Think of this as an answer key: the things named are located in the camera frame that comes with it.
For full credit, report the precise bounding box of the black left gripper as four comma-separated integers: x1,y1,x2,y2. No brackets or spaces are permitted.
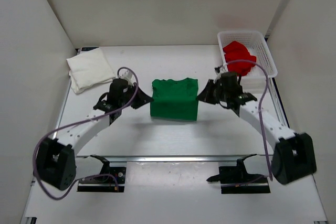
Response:
120,82,153,109

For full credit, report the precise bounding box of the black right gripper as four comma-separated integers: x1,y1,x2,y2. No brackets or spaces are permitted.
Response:
196,80,230,105

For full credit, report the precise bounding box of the green t shirt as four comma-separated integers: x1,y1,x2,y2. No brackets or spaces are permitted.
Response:
150,78,198,121

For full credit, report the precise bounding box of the red t shirt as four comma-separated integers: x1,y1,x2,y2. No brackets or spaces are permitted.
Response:
223,41,257,76

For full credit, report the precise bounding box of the white t shirt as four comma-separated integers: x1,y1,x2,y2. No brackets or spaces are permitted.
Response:
67,48,116,94

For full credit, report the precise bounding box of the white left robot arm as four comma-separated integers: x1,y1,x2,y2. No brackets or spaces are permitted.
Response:
33,78,153,190

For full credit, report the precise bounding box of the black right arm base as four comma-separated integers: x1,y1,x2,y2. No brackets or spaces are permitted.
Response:
206,154,271,194

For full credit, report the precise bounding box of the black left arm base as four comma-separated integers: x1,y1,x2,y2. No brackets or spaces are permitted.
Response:
76,155,127,193

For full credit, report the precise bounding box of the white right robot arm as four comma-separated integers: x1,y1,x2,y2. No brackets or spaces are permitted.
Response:
197,72,317,185

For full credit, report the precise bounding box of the white plastic basket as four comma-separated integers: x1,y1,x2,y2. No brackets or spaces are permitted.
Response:
217,30,267,89

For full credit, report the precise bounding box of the aluminium front rail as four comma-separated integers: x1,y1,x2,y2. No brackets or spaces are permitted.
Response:
47,154,297,167

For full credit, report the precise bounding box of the aluminium rail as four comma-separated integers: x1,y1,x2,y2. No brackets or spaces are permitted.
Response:
47,154,297,167
265,35,300,162

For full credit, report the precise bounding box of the aluminium right side rail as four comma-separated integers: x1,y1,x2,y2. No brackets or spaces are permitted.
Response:
265,35,300,162

